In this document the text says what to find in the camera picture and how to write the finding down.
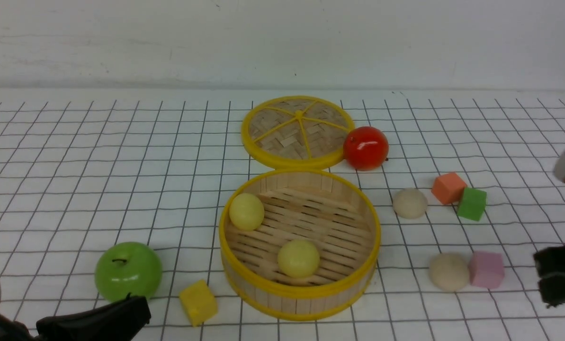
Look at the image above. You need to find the bamboo steamer tray yellow rim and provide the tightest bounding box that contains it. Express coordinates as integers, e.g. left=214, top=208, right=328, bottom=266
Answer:
left=219, top=169, right=381, bottom=321

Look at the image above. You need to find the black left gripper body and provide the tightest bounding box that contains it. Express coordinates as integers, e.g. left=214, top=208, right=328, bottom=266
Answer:
left=36, top=296, right=152, bottom=341

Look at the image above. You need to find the bamboo steamer lid yellow rim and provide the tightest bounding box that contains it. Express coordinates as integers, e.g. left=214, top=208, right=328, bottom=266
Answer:
left=241, top=96, right=355, bottom=170

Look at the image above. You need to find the orange cube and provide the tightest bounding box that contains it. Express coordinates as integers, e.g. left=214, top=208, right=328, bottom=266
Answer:
left=431, top=172, right=467, bottom=205

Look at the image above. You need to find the yellow bun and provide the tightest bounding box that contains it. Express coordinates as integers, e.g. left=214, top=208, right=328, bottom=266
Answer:
left=277, top=239, right=321, bottom=278
left=229, top=193, right=265, bottom=231

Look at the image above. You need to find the pink cube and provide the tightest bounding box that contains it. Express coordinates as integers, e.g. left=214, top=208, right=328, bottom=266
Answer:
left=468, top=251, right=505, bottom=289

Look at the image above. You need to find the red pomegranate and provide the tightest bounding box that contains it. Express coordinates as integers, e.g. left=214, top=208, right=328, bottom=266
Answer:
left=343, top=126, right=390, bottom=172

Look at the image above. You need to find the white bun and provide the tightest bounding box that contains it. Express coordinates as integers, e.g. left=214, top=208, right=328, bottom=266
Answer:
left=428, top=252, right=470, bottom=293
left=392, top=188, right=428, bottom=219

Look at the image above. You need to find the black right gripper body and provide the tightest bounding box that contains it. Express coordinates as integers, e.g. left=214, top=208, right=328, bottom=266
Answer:
left=533, top=245, right=565, bottom=308

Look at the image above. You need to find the green apple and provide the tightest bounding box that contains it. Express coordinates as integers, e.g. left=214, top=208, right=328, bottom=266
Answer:
left=94, top=242, right=162, bottom=302

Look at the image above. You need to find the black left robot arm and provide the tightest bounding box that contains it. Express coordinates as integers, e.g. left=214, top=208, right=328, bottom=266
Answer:
left=0, top=285, right=152, bottom=341

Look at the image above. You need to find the green cube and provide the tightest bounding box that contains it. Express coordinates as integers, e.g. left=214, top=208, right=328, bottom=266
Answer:
left=456, top=187, right=487, bottom=222

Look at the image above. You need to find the yellow cube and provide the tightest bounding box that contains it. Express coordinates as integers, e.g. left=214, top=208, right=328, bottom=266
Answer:
left=179, top=280, right=219, bottom=327

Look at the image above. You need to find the white grid tablecloth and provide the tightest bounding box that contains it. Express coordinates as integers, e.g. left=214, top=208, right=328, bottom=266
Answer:
left=0, top=90, right=565, bottom=341

